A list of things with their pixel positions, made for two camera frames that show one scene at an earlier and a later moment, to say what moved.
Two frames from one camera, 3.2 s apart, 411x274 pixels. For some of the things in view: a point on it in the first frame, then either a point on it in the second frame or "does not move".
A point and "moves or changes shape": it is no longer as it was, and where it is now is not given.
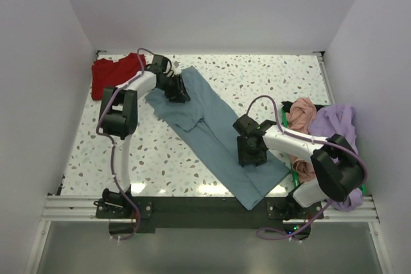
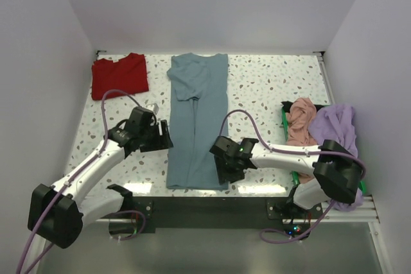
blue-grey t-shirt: x=206 y=111 moves or changes shape
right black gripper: x=243 y=156 → x=223 y=174
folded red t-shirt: x=106 y=74 does not move
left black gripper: x=179 y=92 → x=166 y=140
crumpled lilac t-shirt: x=338 y=119 does not move
